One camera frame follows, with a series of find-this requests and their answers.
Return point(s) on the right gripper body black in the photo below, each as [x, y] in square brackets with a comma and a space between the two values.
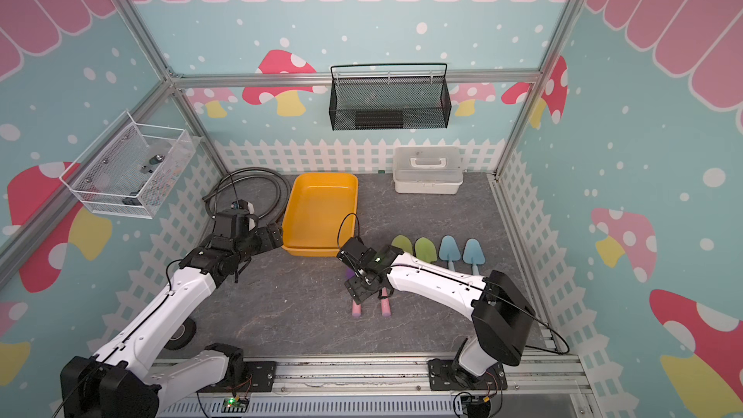
[357, 286]

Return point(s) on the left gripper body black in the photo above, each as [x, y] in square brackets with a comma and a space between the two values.
[258, 242]

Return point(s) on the green shovel wooden handle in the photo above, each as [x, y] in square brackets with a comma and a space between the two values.
[403, 243]
[425, 250]

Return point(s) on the purple shovel pink handle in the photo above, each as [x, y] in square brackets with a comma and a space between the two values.
[356, 308]
[385, 305]

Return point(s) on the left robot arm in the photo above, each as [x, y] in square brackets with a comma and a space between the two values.
[117, 380]

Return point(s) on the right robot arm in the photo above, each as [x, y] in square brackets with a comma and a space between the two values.
[500, 314]

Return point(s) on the yellow plastic storage box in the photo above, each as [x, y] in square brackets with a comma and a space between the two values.
[321, 214]

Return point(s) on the blue shovel left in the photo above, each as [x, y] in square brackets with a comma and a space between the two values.
[449, 252]

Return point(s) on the black connector box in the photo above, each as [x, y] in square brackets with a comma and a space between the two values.
[476, 408]

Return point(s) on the white lidded plastic case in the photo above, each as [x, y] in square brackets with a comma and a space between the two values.
[427, 170]

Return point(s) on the green lit circuit board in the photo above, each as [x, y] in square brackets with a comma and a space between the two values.
[235, 405]

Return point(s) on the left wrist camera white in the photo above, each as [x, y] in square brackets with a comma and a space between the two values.
[244, 206]

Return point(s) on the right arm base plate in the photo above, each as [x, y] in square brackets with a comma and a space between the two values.
[444, 376]

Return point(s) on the white wire mesh basket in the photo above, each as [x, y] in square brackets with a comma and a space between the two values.
[130, 169]

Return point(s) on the aluminium front rail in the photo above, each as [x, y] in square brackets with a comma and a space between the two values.
[359, 375]

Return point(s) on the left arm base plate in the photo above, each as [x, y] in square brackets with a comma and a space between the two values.
[257, 377]

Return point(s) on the black wire mesh basket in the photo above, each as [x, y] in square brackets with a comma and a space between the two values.
[390, 96]

